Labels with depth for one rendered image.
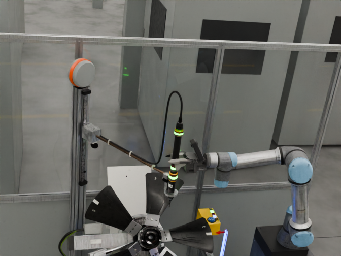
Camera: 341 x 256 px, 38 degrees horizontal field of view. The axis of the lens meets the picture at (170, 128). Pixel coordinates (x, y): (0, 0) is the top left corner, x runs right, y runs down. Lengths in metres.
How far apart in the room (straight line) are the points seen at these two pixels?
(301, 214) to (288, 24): 2.92
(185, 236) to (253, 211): 1.14
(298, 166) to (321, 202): 3.07
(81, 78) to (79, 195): 0.78
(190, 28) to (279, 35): 0.95
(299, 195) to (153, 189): 0.78
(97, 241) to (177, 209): 0.95
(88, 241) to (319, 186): 3.66
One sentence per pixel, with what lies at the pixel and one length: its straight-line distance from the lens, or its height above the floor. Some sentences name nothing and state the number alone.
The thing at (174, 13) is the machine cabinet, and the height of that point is 1.76.
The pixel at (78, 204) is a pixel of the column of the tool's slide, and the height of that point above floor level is 1.02.
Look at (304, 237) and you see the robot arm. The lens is 2.81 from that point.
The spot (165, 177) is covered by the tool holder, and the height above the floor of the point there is 1.54.
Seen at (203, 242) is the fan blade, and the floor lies 1.17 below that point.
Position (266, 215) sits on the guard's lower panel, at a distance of 3.86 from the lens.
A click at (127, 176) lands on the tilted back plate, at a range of 2.94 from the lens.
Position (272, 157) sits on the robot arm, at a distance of 2.69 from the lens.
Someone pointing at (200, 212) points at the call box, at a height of 1.07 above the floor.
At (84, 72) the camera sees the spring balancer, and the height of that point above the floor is 1.89.
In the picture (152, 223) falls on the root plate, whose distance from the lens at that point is 2.71.
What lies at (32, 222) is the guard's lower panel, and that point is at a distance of 3.45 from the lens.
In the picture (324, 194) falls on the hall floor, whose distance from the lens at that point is 5.79.
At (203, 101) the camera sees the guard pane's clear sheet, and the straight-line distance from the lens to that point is 3.19.
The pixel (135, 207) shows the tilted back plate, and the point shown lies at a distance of 2.93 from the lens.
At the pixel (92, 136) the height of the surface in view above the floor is 1.55.
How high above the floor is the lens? 2.87
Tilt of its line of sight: 26 degrees down
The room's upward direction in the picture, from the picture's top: 7 degrees clockwise
